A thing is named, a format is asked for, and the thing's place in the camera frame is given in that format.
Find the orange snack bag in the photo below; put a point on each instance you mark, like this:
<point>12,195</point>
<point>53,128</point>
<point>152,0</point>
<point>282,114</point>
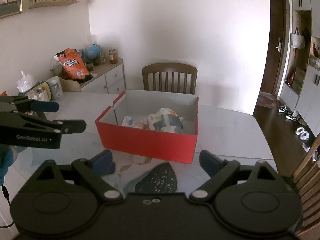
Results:
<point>73,64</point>

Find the red cardboard box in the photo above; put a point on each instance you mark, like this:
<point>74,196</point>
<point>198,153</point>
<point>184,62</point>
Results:
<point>152,142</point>

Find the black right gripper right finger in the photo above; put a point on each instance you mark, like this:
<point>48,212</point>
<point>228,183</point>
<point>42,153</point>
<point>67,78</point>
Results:
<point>251,200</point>

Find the white low drawer cabinet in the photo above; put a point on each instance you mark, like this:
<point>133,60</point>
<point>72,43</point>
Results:
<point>107,79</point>

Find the wooden chair far side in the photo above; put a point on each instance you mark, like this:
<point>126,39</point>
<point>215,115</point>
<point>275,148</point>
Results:
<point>170,77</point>

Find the dark jar with red lid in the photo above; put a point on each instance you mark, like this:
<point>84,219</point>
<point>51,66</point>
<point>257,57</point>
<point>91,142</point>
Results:
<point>113,56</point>

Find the white slippers pair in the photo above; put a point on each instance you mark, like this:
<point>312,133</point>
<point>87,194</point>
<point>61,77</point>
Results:
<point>304,135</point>

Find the white tall storage cabinets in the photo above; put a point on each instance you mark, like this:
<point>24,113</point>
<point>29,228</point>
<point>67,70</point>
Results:
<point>300,91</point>

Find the white chicken snack pouch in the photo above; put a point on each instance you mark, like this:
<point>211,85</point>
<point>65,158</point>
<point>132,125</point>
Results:
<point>138,122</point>

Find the white green tissue pack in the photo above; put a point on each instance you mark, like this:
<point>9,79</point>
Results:
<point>165,120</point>

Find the wooden chair right side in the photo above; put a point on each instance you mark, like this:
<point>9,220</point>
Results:
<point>306,181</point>

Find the white patterned mug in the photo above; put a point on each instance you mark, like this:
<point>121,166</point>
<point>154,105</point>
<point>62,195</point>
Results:
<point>55,87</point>

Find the wooden chair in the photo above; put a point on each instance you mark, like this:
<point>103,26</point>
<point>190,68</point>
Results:
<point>306,181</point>
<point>170,77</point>

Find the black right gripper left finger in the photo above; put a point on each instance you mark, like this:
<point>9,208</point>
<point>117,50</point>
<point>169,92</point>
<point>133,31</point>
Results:
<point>62,199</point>

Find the sneakers on floor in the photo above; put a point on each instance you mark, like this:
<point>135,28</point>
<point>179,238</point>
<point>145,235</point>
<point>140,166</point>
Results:
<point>288,115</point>

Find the blue gloved left hand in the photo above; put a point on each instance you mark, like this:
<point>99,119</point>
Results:
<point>8,154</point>

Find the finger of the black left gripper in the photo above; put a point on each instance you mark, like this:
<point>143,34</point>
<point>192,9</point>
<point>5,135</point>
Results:
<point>24,104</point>
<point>64,126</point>

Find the blue globe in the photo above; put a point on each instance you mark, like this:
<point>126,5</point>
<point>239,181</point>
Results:
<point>92,52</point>

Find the dark wooden door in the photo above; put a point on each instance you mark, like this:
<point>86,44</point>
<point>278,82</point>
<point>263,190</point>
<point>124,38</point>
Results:
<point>277,46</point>

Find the white hanging tote bag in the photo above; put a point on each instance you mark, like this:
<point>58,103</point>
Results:
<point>297,40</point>

